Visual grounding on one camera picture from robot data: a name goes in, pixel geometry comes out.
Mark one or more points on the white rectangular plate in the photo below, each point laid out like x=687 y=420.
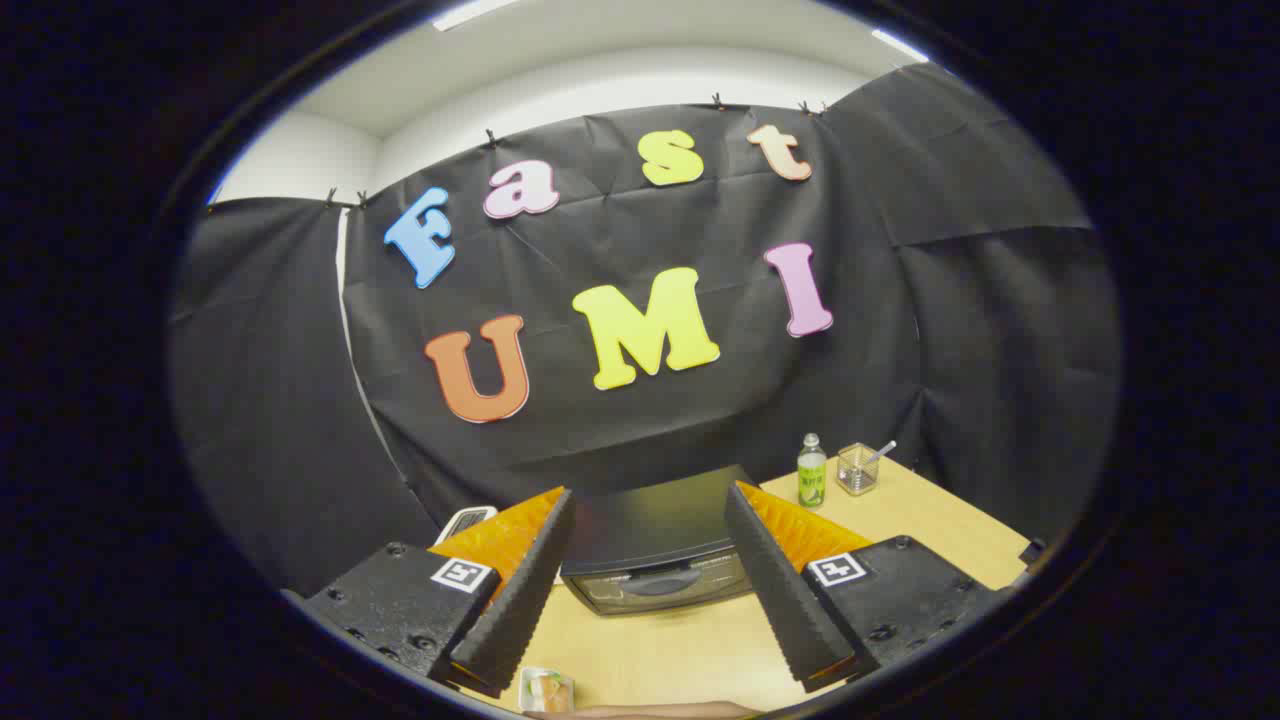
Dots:
x=525 y=677

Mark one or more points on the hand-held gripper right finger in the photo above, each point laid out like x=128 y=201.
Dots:
x=790 y=600

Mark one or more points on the metal spoon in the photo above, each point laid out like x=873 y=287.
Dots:
x=882 y=452

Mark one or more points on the small green label bottle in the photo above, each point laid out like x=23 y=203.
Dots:
x=812 y=480

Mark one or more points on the white pop-up toaster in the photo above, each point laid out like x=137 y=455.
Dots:
x=465 y=520

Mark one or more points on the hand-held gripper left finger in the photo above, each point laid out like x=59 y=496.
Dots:
x=520 y=600

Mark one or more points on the black toaster oven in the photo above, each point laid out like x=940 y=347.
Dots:
x=650 y=520

